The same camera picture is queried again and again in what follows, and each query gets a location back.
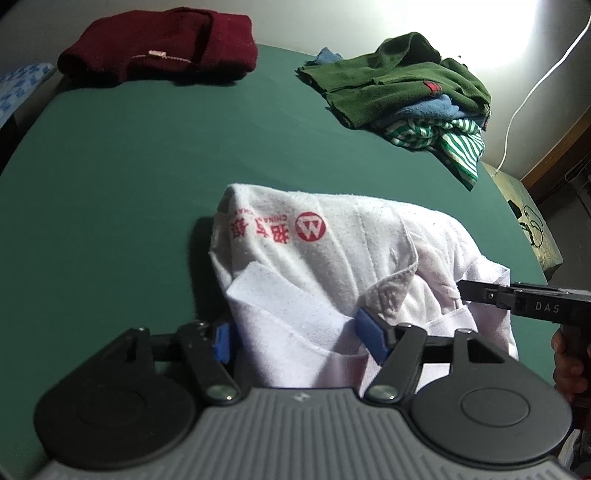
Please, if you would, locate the blue knit sweater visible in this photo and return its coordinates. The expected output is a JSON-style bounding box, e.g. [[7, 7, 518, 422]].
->
[[314, 46, 472, 128]]

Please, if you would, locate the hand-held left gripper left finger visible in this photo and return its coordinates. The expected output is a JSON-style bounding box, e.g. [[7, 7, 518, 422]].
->
[[117, 322, 241, 407]]

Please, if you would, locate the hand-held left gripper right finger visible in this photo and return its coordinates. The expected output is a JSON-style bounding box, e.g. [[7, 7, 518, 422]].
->
[[355, 308, 520, 404]]

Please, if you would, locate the pale yellow printed cover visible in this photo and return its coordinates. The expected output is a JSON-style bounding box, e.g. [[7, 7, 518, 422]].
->
[[482, 161, 565, 280]]

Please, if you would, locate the maroon knit sweater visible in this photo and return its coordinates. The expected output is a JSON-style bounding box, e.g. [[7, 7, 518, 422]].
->
[[58, 7, 258, 87]]

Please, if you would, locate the white cable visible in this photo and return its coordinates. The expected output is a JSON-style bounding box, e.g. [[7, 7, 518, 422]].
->
[[496, 31, 591, 172]]

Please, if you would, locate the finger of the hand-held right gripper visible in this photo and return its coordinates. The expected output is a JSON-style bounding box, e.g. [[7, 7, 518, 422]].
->
[[457, 280, 513, 309]]

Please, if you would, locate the green white striped shirt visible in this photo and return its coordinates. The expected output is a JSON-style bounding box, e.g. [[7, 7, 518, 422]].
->
[[385, 117, 486, 191]]

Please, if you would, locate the green fleece sweater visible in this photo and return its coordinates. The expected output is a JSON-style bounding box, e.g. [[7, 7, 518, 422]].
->
[[295, 31, 492, 130]]

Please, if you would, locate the blue patterned cloth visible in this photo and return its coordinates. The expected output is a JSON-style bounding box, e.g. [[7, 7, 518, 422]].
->
[[0, 62, 56, 126]]

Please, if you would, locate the person's right hand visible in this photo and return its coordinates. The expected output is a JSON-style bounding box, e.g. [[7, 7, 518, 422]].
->
[[551, 325, 591, 402]]

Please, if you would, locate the white polo shirt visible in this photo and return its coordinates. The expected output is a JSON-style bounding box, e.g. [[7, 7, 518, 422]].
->
[[208, 182, 520, 388]]

